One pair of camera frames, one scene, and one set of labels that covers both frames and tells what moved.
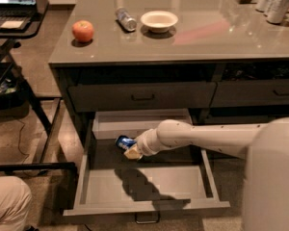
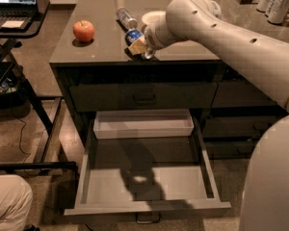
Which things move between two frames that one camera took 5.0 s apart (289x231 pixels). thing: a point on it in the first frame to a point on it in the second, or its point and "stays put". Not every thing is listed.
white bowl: [159, 21] stays put
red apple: [83, 31] stays put
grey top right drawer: [255, 92] stays put
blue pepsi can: [124, 141] to [132, 35]
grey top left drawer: [142, 96] stays put
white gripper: [143, 143] to [151, 37]
